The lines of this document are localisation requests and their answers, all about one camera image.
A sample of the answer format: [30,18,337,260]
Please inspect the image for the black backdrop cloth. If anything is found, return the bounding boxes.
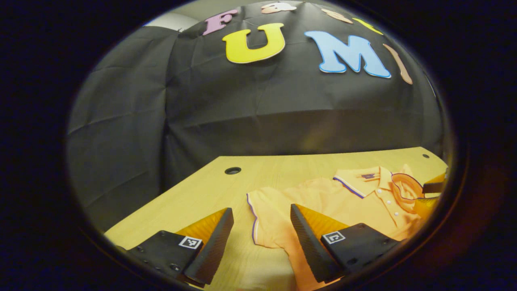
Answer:
[67,0,445,233]

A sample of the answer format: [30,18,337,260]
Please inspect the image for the orange T-shirt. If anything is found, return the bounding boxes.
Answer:
[246,164,439,291]

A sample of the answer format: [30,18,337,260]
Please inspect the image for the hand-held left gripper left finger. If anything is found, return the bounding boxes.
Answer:
[117,208,235,288]

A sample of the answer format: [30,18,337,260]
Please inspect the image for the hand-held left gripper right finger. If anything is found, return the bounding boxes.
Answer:
[290,204,404,283]

